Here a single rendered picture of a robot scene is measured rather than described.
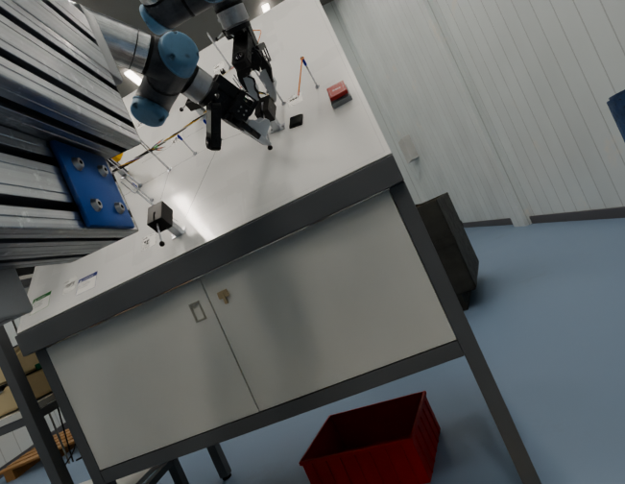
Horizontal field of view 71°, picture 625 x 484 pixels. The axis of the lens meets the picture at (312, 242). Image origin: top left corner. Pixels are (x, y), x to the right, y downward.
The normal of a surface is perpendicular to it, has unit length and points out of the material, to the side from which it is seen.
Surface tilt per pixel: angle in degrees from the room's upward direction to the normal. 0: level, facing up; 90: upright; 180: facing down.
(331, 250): 90
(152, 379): 90
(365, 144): 50
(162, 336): 90
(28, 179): 90
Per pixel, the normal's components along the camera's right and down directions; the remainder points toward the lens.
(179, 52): 0.56, -0.26
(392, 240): -0.21, 0.09
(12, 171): 0.91, -0.41
